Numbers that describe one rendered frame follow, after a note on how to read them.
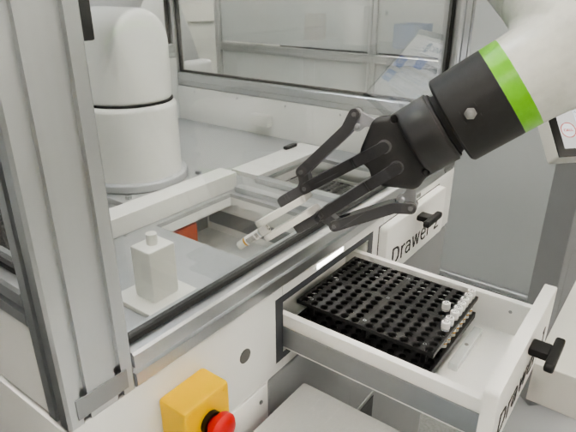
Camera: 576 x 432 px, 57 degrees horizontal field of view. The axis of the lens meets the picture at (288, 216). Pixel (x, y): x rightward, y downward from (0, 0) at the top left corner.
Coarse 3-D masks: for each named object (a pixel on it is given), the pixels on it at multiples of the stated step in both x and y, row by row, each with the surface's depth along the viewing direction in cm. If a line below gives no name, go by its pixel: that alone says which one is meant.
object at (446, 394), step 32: (352, 256) 98; (480, 288) 86; (288, 320) 78; (480, 320) 86; (512, 320) 83; (320, 352) 76; (352, 352) 73; (384, 352) 71; (480, 352) 80; (384, 384) 71; (416, 384) 68; (448, 384) 65; (480, 384) 73; (448, 416) 66
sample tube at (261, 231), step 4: (260, 228) 63; (264, 228) 62; (268, 228) 63; (252, 232) 63; (256, 232) 63; (260, 232) 63; (264, 232) 63; (268, 232) 63; (248, 236) 64; (252, 236) 63; (256, 236) 63; (260, 236) 63; (240, 240) 64; (244, 240) 64; (248, 240) 63; (252, 240) 63; (240, 244) 64; (244, 244) 64; (248, 244) 64; (240, 248) 64
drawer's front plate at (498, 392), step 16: (544, 288) 79; (544, 304) 75; (528, 320) 72; (544, 320) 76; (528, 336) 68; (544, 336) 82; (512, 352) 65; (496, 368) 63; (512, 368) 63; (496, 384) 60; (512, 384) 65; (496, 400) 59; (480, 416) 61; (496, 416) 61
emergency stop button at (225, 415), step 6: (222, 414) 60; (228, 414) 61; (210, 420) 61; (216, 420) 60; (222, 420) 60; (228, 420) 60; (234, 420) 61; (210, 426) 60; (216, 426) 59; (222, 426) 60; (228, 426) 60; (234, 426) 62
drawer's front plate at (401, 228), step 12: (432, 192) 116; (444, 192) 119; (420, 204) 109; (432, 204) 114; (396, 216) 104; (408, 216) 105; (384, 228) 99; (396, 228) 101; (408, 228) 106; (420, 228) 112; (432, 228) 118; (384, 240) 99; (396, 240) 103; (420, 240) 114; (384, 252) 100; (396, 252) 104; (408, 252) 110
